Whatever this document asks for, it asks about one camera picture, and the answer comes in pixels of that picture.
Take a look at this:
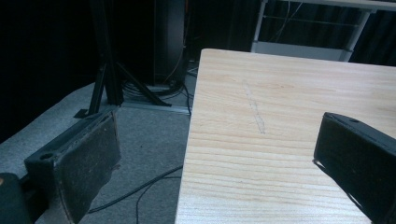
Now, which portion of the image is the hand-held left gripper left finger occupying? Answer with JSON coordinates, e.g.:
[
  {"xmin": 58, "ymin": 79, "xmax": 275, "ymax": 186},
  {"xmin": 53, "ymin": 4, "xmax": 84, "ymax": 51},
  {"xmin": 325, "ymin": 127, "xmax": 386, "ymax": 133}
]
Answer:
[{"xmin": 23, "ymin": 110, "xmax": 121, "ymax": 224}]

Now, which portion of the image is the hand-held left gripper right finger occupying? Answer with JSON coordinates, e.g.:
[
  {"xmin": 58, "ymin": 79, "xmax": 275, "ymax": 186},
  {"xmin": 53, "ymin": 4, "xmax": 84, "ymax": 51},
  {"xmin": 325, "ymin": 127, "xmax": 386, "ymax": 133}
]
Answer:
[{"xmin": 312, "ymin": 111, "xmax": 396, "ymax": 224}]

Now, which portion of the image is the black metal stand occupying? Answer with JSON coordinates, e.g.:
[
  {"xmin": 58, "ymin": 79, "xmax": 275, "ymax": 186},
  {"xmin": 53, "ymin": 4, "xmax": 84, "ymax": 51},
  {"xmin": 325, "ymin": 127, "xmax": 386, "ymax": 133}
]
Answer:
[{"xmin": 74, "ymin": 0, "xmax": 191, "ymax": 119}]

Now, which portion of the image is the dark curtain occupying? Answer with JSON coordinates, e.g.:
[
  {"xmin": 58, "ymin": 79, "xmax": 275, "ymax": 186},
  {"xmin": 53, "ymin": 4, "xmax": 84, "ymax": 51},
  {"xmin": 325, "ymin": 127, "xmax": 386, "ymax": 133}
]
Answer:
[{"xmin": 0, "ymin": 0, "xmax": 104, "ymax": 144}]

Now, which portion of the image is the white metal rack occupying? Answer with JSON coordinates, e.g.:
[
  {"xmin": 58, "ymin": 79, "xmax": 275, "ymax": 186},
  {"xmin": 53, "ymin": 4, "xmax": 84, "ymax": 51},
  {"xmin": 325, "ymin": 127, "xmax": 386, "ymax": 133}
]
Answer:
[{"xmin": 250, "ymin": 0, "xmax": 396, "ymax": 63}]

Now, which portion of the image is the black floor cable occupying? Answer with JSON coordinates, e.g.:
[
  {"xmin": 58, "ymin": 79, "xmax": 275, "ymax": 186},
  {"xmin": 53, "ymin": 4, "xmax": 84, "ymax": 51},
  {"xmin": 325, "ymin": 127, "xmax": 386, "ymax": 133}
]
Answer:
[{"xmin": 88, "ymin": 164, "xmax": 184, "ymax": 224}]

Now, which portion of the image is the bundle of black cables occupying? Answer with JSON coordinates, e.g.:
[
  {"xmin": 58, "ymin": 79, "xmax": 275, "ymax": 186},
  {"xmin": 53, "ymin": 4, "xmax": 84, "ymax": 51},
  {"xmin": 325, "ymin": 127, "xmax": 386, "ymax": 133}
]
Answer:
[{"xmin": 121, "ymin": 78, "xmax": 191, "ymax": 116}]

